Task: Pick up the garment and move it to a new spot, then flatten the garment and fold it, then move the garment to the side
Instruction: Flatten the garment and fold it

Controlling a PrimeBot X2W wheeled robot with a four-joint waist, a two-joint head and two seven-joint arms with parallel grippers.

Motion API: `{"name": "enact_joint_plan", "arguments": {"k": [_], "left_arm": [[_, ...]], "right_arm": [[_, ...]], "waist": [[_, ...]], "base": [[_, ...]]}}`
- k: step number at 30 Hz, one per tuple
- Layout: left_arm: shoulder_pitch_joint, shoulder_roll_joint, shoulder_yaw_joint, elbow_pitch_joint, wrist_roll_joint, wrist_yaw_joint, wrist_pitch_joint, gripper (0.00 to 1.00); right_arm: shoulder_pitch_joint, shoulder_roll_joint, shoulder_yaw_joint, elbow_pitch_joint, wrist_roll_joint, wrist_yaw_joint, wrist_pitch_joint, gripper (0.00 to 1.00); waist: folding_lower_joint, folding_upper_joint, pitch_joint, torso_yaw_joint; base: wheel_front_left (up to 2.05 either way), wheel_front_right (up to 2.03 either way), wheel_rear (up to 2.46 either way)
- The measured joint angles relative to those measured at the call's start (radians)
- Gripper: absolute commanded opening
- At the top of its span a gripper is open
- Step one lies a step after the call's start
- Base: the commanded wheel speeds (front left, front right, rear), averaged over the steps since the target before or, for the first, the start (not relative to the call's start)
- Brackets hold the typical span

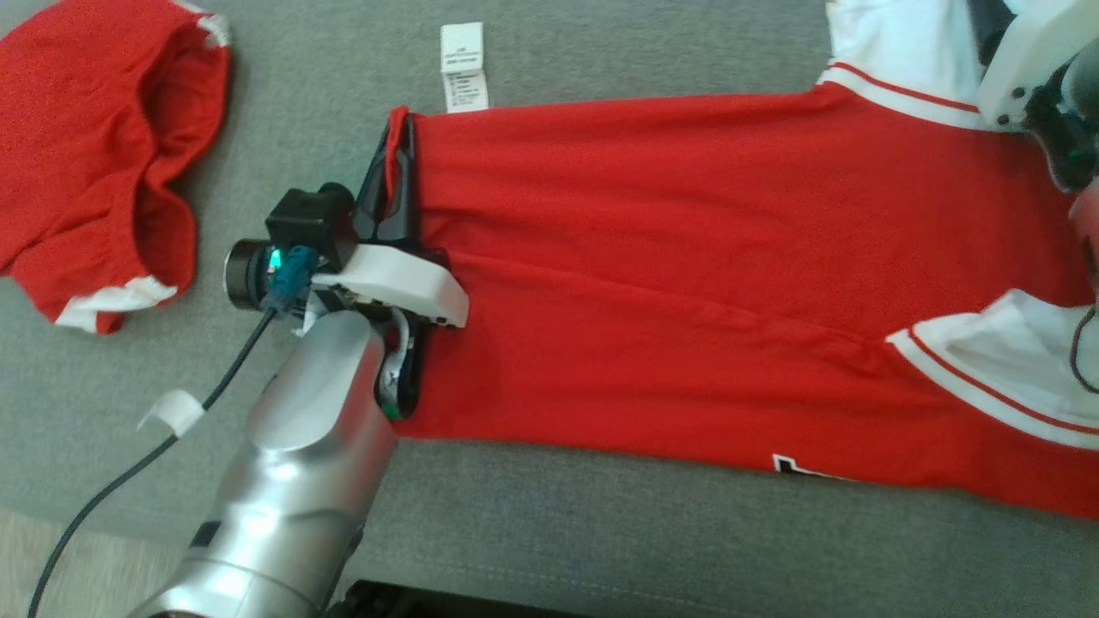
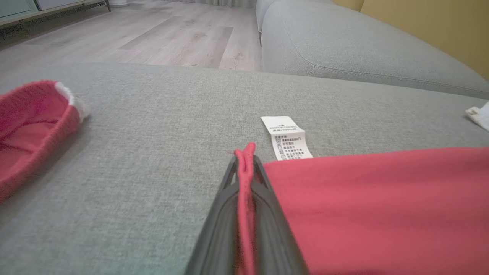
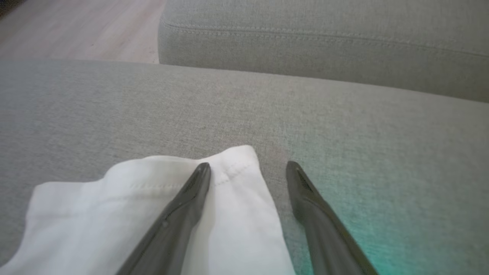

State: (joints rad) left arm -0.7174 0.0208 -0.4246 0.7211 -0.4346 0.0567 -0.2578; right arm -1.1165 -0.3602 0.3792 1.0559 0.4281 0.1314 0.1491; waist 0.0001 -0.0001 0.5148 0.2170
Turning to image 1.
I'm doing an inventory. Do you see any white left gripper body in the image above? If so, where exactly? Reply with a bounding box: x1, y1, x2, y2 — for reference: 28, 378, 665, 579
311, 244, 470, 421

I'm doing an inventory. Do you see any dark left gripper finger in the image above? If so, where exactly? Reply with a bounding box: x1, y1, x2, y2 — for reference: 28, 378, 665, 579
354, 127, 398, 246
395, 114, 423, 251

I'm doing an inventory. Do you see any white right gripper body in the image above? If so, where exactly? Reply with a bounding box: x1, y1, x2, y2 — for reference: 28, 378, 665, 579
977, 0, 1099, 194

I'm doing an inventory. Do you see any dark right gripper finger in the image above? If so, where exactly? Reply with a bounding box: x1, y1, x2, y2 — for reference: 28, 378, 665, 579
967, 0, 1019, 68

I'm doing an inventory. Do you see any red white basketball jersey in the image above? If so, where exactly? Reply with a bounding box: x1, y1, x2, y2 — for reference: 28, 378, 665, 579
384, 0, 1099, 520

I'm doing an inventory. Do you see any red shorts white trim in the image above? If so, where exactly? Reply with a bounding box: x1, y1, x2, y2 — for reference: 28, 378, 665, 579
0, 0, 233, 334

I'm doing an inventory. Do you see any white tape tag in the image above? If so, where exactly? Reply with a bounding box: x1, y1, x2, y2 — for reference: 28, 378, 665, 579
137, 389, 207, 434

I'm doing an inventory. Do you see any black left cable blue plug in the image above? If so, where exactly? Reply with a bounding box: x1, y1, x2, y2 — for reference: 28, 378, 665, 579
26, 246, 320, 618

